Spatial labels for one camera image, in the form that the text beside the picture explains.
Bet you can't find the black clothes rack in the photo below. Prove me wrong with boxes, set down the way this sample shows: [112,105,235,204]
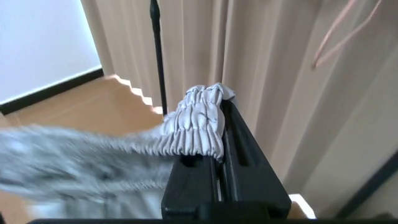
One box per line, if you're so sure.
[149,0,398,218]

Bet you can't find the pale grey shorts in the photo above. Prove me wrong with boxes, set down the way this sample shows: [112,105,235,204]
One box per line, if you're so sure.
[0,82,236,218]

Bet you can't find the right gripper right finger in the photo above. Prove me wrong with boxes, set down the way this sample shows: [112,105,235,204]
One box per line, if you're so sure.
[220,99,292,218]

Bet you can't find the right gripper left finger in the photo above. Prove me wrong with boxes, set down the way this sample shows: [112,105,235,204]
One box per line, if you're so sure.
[161,154,223,218]

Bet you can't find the pink clothes hanger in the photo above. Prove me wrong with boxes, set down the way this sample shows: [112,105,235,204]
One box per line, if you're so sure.
[312,0,383,68]

